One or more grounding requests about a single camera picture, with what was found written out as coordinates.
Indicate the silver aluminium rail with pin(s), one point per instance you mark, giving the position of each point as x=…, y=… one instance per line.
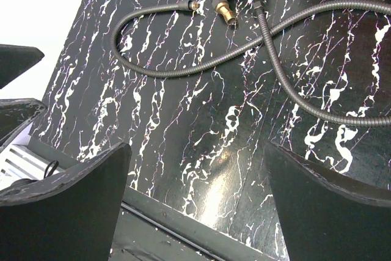
x=18, y=162

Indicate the black marble pattern mat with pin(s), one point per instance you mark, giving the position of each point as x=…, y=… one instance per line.
x=198, y=142

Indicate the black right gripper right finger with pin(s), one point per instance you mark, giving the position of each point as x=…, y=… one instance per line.
x=325, y=215

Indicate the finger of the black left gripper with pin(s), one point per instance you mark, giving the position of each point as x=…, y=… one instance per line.
x=15, y=60
x=16, y=115

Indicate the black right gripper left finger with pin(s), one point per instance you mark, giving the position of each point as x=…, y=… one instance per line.
x=70, y=215

